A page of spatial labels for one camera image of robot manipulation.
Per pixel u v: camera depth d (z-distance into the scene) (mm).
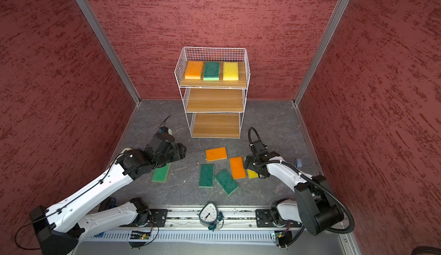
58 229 383
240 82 721
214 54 897
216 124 1071
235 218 757
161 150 551
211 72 741
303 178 466
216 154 940
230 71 740
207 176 855
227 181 836
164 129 655
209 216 712
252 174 845
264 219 737
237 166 897
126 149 943
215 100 895
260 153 704
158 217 741
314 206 420
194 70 741
